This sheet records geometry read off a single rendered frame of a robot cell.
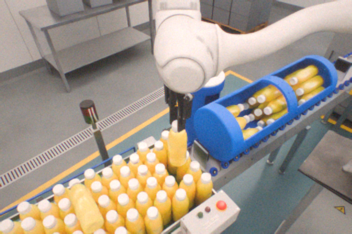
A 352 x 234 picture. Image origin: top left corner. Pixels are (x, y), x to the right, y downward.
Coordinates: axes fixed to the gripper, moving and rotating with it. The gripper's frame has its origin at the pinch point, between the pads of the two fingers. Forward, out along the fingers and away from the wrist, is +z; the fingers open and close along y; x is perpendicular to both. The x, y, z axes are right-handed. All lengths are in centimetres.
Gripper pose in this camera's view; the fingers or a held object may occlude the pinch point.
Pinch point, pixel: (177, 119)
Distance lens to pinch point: 79.5
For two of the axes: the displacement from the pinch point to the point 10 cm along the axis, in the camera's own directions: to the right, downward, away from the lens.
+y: -5.8, -5.6, 5.9
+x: -8.2, 4.0, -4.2
